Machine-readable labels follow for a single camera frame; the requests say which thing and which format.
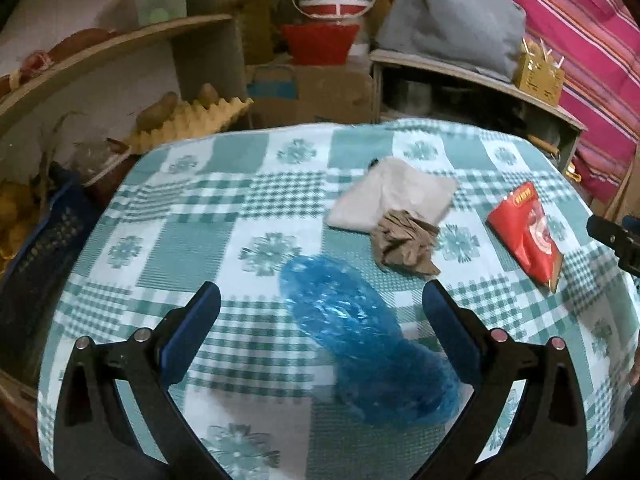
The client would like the brown potato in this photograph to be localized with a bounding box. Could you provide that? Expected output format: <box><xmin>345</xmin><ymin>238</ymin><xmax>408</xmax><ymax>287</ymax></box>
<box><xmin>136</xmin><ymin>91</ymin><xmax>178</xmax><ymax>131</ymax></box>

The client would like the brown crumpled paper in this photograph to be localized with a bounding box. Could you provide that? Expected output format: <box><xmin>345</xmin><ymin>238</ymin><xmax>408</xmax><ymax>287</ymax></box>
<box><xmin>370</xmin><ymin>209</ymin><xmax>442</xmax><ymax>276</ymax></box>

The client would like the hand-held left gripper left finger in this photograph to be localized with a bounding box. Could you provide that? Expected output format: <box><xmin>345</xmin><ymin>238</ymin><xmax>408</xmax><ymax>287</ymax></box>
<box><xmin>55</xmin><ymin>281</ymin><xmax>236</xmax><ymax>480</ymax></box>

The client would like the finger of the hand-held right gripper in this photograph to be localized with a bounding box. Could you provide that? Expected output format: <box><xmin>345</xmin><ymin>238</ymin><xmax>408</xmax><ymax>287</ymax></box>
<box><xmin>587</xmin><ymin>215</ymin><xmax>640</xmax><ymax>277</ymax></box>

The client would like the bundle of wooden sticks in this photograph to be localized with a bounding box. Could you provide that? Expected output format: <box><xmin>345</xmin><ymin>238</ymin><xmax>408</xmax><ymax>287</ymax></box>
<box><xmin>522</xmin><ymin>40</ymin><xmax>566</xmax><ymax>68</ymax></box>

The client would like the grey cushion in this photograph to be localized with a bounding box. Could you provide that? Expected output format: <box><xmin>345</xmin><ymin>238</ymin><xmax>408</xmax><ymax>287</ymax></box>
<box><xmin>375</xmin><ymin>0</ymin><xmax>527</xmax><ymax>83</ymax></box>

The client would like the blue plastic crate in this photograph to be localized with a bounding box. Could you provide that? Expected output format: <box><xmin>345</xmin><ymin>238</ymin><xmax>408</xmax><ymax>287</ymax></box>
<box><xmin>0</xmin><ymin>165</ymin><xmax>101</xmax><ymax>376</ymax></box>

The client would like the green white checked tablecloth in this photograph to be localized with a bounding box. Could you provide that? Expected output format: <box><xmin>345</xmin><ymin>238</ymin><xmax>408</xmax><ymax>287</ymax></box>
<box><xmin>37</xmin><ymin>119</ymin><xmax>640</xmax><ymax>480</ymax></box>

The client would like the white cloth napkin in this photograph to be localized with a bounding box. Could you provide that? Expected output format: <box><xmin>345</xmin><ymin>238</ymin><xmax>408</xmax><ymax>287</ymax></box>
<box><xmin>327</xmin><ymin>156</ymin><xmax>458</xmax><ymax>233</ymax></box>

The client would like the yellow egg tray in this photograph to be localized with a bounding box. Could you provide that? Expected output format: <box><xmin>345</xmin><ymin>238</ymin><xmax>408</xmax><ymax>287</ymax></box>
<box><xmin>122</xmin><ymin>97</ymin><xmax>255</xmax><ymax>153</ymax></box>

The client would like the red flat packet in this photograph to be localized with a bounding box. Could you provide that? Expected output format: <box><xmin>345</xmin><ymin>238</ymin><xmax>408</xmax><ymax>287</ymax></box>
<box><xmin>487</xmin><ymin>182</ymin><xmax>565</xmax><ymax>295</ymax></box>

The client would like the cardboard box with blue label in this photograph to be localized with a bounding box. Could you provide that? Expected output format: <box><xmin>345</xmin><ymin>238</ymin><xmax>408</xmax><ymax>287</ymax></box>
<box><xmin>245</xmin><ymin>62</ymin><xmax>373</xmax><ymax>131</ymax></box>

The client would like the red striped cloth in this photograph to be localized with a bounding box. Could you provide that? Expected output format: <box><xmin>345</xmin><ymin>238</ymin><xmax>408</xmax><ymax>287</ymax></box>
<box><xmin>380</xmin><ymin>0</ymin><xmax>640</xmax><ymax>206</ymax></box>

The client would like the wooden shelf rack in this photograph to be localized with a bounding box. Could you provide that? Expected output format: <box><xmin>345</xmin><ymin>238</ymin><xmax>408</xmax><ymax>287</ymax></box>
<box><xmin>0</xmin><ymin>14</ymin><xmax>236</xmax><ymax>161</ymax></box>

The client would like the red plastic basin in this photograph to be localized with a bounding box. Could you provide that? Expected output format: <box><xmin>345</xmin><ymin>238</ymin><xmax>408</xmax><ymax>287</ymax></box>
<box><xmin>281</xmin><ymin>22</ymin><xmax>361</xmax><ymax>66</ymax></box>

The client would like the yellow woven box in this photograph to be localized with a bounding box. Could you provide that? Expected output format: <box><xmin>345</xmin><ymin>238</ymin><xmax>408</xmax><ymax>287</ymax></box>
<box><xmin>515</xmin><ymin>52</ymin><xmax>566</xmax><ymax>107</ymax></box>

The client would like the blue plastic bag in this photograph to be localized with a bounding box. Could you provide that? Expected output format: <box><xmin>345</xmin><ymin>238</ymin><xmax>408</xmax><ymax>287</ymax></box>
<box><xmin>279</xmin><ymin>255</ymin><xmax>462</xmax><ymax>428</ymax></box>

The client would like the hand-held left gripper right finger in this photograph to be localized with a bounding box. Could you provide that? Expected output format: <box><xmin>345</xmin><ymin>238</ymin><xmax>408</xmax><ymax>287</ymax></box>
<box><xmin>402</xmin><ymin>279</ymin><xmax>588</xmax><ymax>480</ymax></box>

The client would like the wooden side table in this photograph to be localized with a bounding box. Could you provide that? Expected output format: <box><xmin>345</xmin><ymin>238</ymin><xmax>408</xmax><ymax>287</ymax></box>
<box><xmin>370</xmin><ymin>50</ymin><xmax>588</xmax><ymax>171</ymax></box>

